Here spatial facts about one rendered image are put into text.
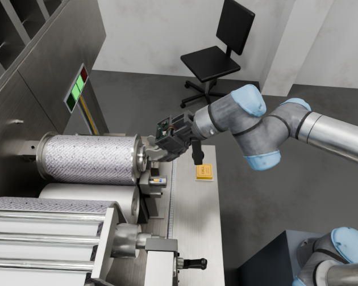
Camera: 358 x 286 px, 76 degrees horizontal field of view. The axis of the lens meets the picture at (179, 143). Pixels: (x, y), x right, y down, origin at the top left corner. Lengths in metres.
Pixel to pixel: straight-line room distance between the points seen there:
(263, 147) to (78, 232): 0.40
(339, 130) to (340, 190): 1.87
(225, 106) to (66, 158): 0.44
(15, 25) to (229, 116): 0.63
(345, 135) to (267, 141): 0.15
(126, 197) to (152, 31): 2.34
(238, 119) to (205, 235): 0.56
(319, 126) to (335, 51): 2.56
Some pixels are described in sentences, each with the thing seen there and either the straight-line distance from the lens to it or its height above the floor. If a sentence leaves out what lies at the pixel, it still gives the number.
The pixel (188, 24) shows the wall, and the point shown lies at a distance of 2.71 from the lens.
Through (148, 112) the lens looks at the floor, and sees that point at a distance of 2.58.
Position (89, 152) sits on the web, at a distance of 0.67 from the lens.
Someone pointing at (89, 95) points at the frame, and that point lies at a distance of 1.65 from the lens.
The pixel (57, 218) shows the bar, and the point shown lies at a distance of 0.43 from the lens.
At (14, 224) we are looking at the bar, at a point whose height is 1.44.
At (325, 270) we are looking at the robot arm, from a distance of 0.77.
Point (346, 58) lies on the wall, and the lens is 3.23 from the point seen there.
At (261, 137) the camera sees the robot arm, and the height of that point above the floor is 1.43.
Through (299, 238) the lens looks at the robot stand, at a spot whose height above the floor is 0.90.
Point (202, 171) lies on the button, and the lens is 1.04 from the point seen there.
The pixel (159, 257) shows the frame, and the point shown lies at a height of 1.44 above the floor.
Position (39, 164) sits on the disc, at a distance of 0.73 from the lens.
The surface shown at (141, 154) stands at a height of 1.29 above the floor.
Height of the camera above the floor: 1.82
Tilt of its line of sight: 53 degrees down
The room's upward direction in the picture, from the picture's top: straight up
